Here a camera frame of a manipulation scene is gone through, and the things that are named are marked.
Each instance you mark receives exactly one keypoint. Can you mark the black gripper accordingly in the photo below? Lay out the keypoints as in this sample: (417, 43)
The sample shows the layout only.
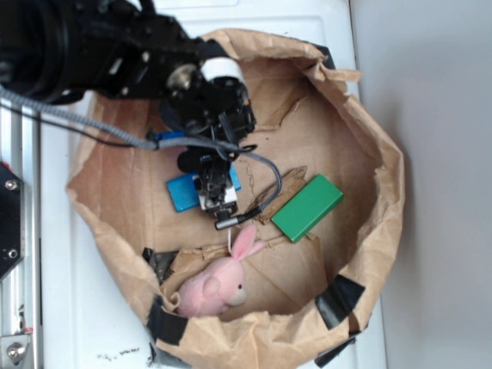
(205, 163)

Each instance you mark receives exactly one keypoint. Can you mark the blue wooden block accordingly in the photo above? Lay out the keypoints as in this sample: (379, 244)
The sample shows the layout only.
(185, 196)

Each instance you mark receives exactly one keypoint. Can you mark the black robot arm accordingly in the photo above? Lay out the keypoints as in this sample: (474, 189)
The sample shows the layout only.
(56, 51)

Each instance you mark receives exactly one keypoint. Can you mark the green wooden block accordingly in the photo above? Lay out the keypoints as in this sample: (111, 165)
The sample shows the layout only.
(307, 208)

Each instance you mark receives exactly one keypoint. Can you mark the torn brown paper scrap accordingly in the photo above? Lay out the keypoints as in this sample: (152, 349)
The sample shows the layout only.
(261, 189)

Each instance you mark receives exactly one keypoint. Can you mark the pink plush bunny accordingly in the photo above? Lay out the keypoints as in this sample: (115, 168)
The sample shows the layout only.
(221, 284)

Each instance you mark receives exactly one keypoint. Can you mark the brown paper bag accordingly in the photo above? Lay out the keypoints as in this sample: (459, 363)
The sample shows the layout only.
(332, 234)

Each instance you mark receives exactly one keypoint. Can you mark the aluminium frame rail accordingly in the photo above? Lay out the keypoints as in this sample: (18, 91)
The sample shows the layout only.
(21, 302)

